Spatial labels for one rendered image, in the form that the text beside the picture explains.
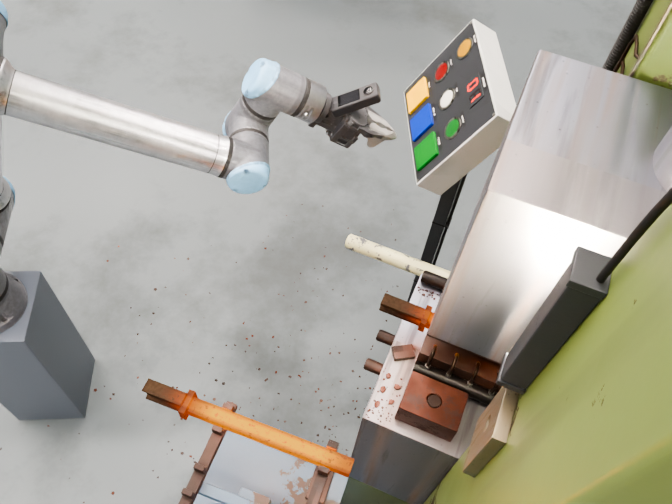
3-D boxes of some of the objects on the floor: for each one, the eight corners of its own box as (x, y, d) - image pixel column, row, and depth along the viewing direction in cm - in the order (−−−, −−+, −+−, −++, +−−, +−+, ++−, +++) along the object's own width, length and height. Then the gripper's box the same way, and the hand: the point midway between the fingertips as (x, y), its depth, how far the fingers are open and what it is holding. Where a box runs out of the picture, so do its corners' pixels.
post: (403, 314, 245) (468, 106, 155) (406, 305, 247) (473, 96, 157) (412, 317, 244) (484, 112, 155) (416, 309, 246) (488, 101, 157)
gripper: (306, 106, 148) (378, 139, 158) (307, 134, 143) (381, 166, 153) (326, 81, 142) (399, 117, 152) (327, 110, 137) (403, 145, 147)
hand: (393, 133), depth 150 cm, fingers closed
